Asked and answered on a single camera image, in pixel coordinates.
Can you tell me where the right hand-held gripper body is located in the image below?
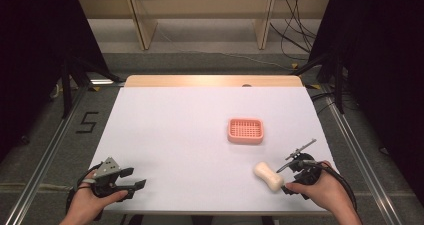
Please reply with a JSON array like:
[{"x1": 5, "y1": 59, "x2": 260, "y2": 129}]
[{"x1": 285, "y1": 138, "x2": 323, "y2": 186}]

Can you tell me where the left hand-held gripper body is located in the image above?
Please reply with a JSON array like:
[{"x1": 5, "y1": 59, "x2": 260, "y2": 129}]
[{"x1": 91, "y1": 156, "x2": 122, "y2": 197}]

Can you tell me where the cream soap bar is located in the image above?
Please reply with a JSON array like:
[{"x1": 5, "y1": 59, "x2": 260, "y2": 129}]
[{"x1": 253, "y1": 161, "x2": 285, "y2": 192}]

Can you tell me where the pink soap dish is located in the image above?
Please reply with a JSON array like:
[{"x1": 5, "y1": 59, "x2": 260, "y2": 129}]
[{"x1": 227, "y1": 117, "x2": 265, "y2": 146}]

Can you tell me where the person's right hand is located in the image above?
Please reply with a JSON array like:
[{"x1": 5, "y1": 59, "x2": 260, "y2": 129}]
[{"x1": 285, "y1": 160, "x2": 355, "y2": 215}]

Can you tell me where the person's left hand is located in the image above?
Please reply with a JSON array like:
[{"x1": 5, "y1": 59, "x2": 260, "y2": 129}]
[{"x1": 67, "y1": 169, "x2": 130, "y2": 221}]

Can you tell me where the white table sheet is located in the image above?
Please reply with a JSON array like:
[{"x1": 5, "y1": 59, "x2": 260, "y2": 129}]
[{"x1": 89, "y1": 86, "x2": 338, "y2": 216}]

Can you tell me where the black tripod stand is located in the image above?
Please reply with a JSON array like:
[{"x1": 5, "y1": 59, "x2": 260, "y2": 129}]
[
  {"x1": 59, "y1": 56, "x2": 123, "y2": 120},
  {"x1": 292, "y1": 52, "x2": 348, "y2": 115}
]

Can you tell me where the black curtain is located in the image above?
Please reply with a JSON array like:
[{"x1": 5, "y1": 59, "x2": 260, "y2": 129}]
[
  {"x1": 0, "y1": 0, "x2": 109, "y2": 163},
  {"x1": 308, "y1": 0, "x2": 424, "y2": 196}
]

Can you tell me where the wooden furniture leg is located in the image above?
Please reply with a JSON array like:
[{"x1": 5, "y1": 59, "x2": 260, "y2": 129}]
[
  {"x1": 253, "y1": 0, "x2": 278, "y2": 51},
  {"x1": 125, "y1": 0, "x2": 159, "y2": 52}
]

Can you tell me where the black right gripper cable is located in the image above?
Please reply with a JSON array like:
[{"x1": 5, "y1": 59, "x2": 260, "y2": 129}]
[{"x1": 301, "y1": 159, "x2": 359, "y2": 213}]

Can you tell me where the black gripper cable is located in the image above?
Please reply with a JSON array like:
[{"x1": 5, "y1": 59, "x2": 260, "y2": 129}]
[
  {"x1": 65, "y1": 162, "x2": 103, "y2": 221},
  {"x1": 301, "y1": 159, "x2": 359, "y2": 213}
]

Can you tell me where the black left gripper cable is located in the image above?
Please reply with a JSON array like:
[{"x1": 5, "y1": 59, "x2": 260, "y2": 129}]
[{"x1": 65, "y1": 162, "x2": 103, "y2": 221}]

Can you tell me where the aluminium floor rail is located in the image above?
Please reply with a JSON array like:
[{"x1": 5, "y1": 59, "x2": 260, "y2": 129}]
[
  {"x1": 3, "y1": 84, "x2": 90, "y2": 225},
  {"x1": 321, "y1": 86, "x2": 403, "y2": 225}
]

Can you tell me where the bundle of black floor cables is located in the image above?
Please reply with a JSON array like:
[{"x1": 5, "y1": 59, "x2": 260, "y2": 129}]
[{"x1": 269, "y1": 0, "x2": 318, "y2": 62}]

